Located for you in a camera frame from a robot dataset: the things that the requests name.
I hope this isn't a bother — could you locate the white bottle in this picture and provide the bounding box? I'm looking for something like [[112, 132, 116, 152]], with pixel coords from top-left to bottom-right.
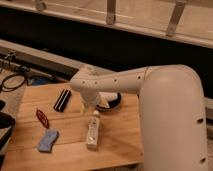
[[86, 111, 100, 150]]

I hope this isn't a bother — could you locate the blue sponge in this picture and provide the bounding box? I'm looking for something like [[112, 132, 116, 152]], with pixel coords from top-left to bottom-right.
[[37, 129, 59, 153]]

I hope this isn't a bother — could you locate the black striped box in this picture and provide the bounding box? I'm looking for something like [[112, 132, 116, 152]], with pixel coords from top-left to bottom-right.
[[53, 89, 72, 112]]

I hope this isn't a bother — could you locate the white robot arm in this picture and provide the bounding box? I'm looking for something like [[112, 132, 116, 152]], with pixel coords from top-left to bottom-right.
[[70, 65, 208, 171]]

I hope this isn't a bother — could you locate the black round plate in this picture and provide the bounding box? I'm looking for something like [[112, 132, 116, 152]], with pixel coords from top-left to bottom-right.
[[96, 92, 121, 111]]

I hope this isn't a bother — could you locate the white paper cup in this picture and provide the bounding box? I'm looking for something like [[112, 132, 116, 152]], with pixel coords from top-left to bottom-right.
[[98, 92, 118, 108]]

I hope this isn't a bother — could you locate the black bag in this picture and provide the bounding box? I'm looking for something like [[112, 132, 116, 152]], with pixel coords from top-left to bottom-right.
[[0, 100, 16, 167]]

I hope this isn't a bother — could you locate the black cable loop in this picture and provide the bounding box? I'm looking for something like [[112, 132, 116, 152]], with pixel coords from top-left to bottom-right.
[[0, 72, 30, 94]]

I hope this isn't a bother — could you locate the wooden table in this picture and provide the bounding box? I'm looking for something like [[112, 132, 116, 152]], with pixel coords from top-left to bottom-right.
[[1, 84, 143, 171]]

